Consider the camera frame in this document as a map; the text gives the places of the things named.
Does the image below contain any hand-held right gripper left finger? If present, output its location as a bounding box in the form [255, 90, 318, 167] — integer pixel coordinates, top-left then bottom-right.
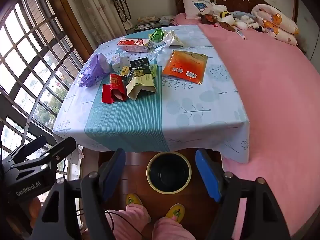
[32, 148, 126, 240]

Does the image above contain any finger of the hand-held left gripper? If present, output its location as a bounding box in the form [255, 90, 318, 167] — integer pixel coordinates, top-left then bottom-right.
[1, 135, 47, 164]
[9, 137, 77, 178]

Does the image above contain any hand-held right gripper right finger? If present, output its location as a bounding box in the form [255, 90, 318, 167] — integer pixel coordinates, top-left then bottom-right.
[195, 149, 292, 240]

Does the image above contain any black bin with yellow rim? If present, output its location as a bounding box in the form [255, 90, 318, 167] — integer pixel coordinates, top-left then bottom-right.
[146, 151, 192, 194]

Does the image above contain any purple plastic bag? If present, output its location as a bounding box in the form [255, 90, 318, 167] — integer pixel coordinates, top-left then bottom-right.
[79, 53, 112, 88]

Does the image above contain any person's left hand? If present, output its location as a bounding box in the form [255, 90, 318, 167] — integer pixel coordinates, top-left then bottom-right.
[25, 196, 42, 227]

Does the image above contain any person's left yellow slipper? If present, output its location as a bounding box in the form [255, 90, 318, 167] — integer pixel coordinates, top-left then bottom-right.
[126, 193, 143, 207]

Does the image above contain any person's yellow slipper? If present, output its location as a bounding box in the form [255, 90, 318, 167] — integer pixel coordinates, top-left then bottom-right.
[165, 203, 185, 222]
[126, 193, 143, 207]

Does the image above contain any person's right yellow slipper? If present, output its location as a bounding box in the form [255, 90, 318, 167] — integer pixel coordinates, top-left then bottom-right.
[165, 203, 185, 222]

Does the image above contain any person's left leg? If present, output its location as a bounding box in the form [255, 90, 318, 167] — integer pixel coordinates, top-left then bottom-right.
[105, 203, 152, 240]

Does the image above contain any table with blue tablecloth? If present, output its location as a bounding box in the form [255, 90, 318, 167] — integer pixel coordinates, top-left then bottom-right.
[52, 24, 250, 165]

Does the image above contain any red foil wrapper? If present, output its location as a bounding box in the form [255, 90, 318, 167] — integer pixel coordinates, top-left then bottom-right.
[101, 73, 129, 104]

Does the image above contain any window with brown grille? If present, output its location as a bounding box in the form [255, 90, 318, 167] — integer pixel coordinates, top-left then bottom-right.
[0, 0, 85, 205]

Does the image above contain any cream and green packet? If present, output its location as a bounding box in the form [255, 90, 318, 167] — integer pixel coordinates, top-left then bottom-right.
[124, 67, 157, 101]

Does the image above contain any small white carton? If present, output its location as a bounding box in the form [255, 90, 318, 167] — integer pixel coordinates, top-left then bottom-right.
[111, 54, 123, 72]

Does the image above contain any bed with pink sheet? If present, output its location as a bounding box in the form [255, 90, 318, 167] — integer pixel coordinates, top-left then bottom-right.
[172, 12, 320, 240]

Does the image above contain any orange packet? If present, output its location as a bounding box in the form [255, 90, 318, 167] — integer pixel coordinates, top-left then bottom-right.
[161, 50, 209, 85]

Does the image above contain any black packet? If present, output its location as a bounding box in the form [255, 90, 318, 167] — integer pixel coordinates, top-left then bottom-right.
[129, 57, 152, 75]

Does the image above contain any strawberry milk carton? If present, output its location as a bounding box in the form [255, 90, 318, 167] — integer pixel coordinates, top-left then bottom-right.
[117, 38, 150, 53]

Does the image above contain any clear plastic packet white label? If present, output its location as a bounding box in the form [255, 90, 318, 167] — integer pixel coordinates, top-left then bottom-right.
[147, 41, 173, 63]

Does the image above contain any floral curtain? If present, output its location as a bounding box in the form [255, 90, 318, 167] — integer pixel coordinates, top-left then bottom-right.
[65, 0, 128, 53]

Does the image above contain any crumpled white bag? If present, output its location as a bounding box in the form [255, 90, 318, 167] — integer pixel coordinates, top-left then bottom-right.
[162, 30, 184, 48]

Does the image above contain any crumpled green paper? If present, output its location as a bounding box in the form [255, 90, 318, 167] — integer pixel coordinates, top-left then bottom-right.
[149, 28, 165, 43]

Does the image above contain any white and pink pen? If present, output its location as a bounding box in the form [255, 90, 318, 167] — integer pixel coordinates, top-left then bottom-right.
[232, 27, 247, 40]

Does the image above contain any stack of books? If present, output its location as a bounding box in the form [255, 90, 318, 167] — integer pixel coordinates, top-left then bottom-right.
[135, 16, 160, 31]

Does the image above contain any brown feathered toy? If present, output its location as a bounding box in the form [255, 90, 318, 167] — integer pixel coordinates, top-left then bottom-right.
[196, 12, 220, 25]

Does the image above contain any white plush toy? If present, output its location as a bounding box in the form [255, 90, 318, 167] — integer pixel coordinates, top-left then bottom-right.
[235, 14, 260, 30]

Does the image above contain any blue tissue box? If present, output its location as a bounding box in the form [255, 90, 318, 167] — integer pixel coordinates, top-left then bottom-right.
[159, 16, 175, 26]

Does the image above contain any blue plush toy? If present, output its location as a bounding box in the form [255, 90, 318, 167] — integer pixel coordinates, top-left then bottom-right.
[232, 11, 253, 20]

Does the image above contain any folded bear print quilt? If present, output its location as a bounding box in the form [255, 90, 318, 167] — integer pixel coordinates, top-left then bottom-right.
[251, 4, 300, 46]

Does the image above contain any white printed pillow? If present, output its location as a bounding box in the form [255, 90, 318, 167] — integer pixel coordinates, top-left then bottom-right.
[180, 0, 216, 20]

